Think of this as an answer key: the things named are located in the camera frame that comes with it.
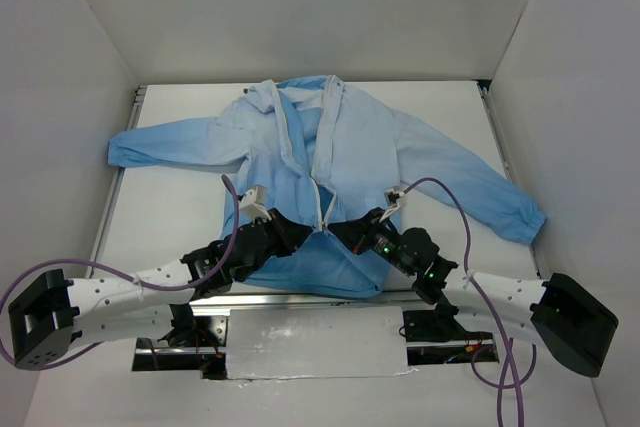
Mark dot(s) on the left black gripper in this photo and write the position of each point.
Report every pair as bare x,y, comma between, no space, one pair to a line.
275,233

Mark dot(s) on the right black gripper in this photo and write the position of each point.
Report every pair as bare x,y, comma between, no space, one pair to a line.
363,231

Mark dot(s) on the light blue zip jacket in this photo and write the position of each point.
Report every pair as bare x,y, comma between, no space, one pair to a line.
326,152

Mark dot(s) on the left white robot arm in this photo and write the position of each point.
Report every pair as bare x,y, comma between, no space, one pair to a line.
55,313

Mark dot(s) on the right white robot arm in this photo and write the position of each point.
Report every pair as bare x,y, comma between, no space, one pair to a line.
558,313

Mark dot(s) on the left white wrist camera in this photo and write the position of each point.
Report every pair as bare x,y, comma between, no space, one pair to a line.
252,204

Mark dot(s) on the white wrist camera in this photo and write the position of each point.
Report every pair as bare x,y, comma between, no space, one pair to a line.
395,199
252,204

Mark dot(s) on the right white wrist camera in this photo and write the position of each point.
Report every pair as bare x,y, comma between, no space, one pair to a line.
395,199

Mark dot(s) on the aluminium rail frame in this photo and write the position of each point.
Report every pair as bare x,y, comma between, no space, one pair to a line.
157,214

